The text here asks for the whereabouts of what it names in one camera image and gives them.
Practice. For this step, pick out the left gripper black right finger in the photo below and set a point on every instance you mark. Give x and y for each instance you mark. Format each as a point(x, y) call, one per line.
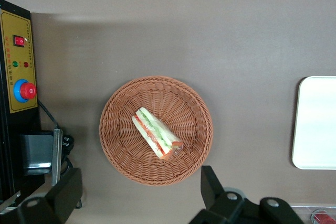
point(218, 205)

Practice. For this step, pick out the round brown wicker basket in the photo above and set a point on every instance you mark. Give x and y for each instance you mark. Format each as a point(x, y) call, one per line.
point(126, 161)

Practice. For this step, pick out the clear acrylic bottle rack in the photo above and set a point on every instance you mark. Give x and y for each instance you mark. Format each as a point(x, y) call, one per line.
point(299, 212)

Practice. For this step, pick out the beige plastic tray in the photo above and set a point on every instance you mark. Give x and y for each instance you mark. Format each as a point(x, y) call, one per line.
point(315, 124)

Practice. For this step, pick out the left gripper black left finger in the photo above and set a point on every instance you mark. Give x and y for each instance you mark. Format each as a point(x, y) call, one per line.
point(60, 197)

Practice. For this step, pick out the red cola bottle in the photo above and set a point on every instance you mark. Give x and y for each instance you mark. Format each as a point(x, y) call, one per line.
point(324, 218)

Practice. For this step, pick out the yellow emergency stop box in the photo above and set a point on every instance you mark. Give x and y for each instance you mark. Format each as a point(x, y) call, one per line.
point(21, 37)

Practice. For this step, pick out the triangle sandwich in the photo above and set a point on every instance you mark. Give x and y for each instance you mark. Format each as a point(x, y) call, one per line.
point(152, 129)

